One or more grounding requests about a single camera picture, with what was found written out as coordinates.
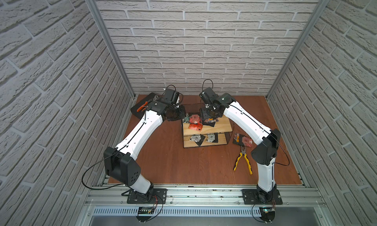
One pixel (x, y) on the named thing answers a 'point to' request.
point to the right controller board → (267, 214)
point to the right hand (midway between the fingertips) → (209, 113)
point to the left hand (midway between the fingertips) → (187, 112)
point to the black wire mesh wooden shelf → (219, 134)
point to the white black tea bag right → (212, 138)
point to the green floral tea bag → (186, 119)
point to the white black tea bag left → (198, 138)
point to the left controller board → (145, 213)
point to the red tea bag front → (198, 127)
